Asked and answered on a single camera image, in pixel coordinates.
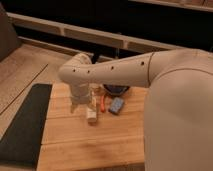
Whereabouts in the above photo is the orange carrot toy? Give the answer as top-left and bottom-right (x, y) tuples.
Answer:
(100, 95), (105, 113)

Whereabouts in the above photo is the dark blue bowl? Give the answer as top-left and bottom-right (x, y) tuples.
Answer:
(103, 85), (129, 96)

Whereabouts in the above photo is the wooden board table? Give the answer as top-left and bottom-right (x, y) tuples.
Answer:
(36, 83), (147, 171)

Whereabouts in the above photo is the black mat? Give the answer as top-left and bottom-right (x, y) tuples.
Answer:
(0, 84), (52, 167)

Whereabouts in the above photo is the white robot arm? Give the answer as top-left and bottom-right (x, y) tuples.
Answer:
(59, 48), (213, 171)

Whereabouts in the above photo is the small white bottle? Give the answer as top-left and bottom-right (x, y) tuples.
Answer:
(86, 96), (97, 123)

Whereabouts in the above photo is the white shelf rail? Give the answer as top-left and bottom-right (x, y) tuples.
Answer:
(7, 12), (182, 53)

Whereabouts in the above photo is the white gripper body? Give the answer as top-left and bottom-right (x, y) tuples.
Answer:
(69, 84), (91, 112)

